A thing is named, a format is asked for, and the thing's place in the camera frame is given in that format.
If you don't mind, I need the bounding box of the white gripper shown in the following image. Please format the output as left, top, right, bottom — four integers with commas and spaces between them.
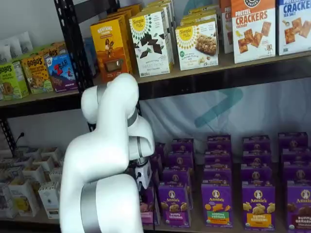
134, 159, 153, 191

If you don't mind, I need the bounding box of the purple Annie's box pink patch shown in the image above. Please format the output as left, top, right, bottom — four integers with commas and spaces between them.
139, 186, 161, 226

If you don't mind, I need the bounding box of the purple Annie's snack box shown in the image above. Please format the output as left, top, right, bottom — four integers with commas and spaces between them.
168, 151, 194, 169
171, 138, 194, 153
242, 135, 271, 153
161, 166, 193, 186
277, 132, 309, 150
282, 162, 311, 183
204, 150, 232, 169
203, 167, 231, 184
154, 142, 167, 158
207, 135, 232, 152
151, 154, 163, 172
152, 168, 161, 187
240, 165, 273, 184
280, 147, 311, 165
242, 150, 272, 168

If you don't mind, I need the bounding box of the purple Annie's box violet patch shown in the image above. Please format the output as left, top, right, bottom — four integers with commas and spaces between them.
157, 182, 192, 228

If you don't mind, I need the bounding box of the purple Annie's box green patch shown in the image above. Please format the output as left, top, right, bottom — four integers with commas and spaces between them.
200, 181, 234, 228

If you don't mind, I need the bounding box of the white patterned pastry box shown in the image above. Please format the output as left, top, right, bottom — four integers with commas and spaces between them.
24, 147, 41, 166
49, 166, 64, 183
8, 178, 40, 217
0, 184, 18, 218
38, 181, 61, 219
40, 147, 62, 168
4, 167, 25, 183
22, 165, 47, 185

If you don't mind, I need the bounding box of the purple Annie's box yellow patch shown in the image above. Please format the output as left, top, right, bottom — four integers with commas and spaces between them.
242, 182, 276, 232

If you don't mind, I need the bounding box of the orange Revival box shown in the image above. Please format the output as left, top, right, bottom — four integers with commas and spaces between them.
106, 3, 143, 22
89, 16, 134, 83

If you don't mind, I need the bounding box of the Simple Mills Sweet Thins box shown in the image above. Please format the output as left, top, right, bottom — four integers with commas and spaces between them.
128, 11, 171, 78
141, 0, 176, 66

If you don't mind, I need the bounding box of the blue Clif Z Bar box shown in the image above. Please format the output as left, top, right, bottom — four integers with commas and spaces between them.
45, 53, 79, 93

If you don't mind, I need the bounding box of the yellow Simple Mills bars box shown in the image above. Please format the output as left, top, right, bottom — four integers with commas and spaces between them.
174, 20, 220, 71
180, 8, 219, 26

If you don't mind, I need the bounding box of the orange Bobo's box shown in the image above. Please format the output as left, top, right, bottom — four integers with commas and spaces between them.
38, 42, 67, 59
20, 54, 54, 95

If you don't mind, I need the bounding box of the purple Annie's box brown patch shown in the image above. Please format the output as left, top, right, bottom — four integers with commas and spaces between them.
286, 180, 311, 233

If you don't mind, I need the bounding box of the green Bobo's box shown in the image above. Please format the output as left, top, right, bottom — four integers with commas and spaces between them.
0, 60, 29, 101

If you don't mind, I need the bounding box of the orange pretzel crackers cheddar box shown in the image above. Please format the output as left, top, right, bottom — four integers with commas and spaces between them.
219, 0, 234, 54
230, 0, 277, 65

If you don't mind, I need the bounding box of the blue pretzel crackers box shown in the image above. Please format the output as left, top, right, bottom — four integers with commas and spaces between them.
276, 0, 311, 56

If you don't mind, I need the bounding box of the white backdrop sheet teal logo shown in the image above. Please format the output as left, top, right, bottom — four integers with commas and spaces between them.
139, 77, 311, 168

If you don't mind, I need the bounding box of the white stand-up pouch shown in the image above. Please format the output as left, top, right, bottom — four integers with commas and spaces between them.
4, 37, 22, 60
18, 31, 34, 53

